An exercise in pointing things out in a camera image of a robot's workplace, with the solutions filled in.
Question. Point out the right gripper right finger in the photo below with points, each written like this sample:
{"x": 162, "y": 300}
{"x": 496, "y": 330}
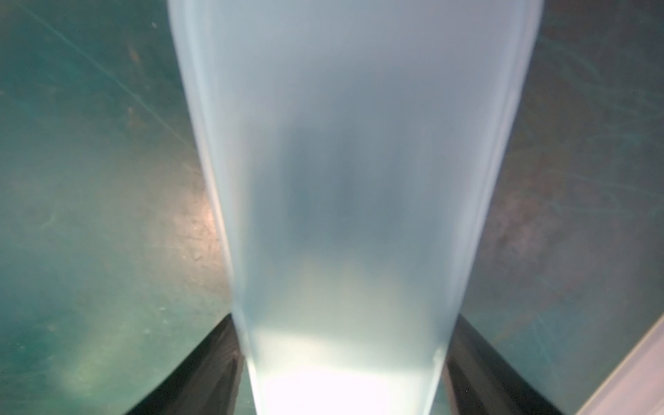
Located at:
{"x": 478, "y": 380}

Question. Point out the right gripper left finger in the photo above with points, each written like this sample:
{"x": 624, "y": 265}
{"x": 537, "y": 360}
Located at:
{"x": 206, "y": 382}

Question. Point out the teal translucent pencil case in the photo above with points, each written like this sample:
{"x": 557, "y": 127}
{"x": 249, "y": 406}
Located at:
{"x": 351, "y": 149}

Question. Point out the clear rounded pencil case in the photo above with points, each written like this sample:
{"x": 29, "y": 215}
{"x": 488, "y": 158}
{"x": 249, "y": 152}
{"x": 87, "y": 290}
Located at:
{"x": 636, "y": 385}

